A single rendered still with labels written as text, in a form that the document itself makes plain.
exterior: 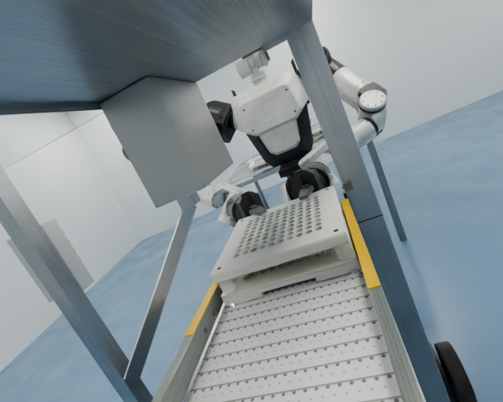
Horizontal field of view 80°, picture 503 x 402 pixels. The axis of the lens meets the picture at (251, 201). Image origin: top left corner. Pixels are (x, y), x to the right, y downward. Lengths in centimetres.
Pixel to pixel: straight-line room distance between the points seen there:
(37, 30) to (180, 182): 30
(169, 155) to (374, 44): 539
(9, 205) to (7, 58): 83
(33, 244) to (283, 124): 90
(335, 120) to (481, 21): 579
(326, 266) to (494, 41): 613
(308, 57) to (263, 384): 59
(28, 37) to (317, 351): 42
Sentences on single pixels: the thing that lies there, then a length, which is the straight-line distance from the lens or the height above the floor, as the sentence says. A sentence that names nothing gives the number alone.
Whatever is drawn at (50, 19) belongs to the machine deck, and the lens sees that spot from 31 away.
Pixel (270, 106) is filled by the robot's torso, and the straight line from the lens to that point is 111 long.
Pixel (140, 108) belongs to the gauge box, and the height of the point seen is 126.
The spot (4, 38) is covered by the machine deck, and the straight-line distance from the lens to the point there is 32.
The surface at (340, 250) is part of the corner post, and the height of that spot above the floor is 94.
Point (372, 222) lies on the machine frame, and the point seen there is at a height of 85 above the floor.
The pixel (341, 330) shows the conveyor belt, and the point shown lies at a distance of 42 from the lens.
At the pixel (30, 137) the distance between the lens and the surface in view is 109.
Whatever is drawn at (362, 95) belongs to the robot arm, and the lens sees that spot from 101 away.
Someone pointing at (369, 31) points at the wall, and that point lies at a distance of 580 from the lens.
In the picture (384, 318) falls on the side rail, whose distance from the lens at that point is 37.
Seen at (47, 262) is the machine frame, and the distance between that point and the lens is 116.
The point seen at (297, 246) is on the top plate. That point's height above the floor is 96.
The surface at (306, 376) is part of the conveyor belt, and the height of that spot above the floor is 89.
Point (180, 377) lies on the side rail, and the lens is 46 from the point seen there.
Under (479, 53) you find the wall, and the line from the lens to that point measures 637.
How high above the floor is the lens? 117
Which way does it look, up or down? 13 degrees down
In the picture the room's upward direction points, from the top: 25 degrees counter-clockwise
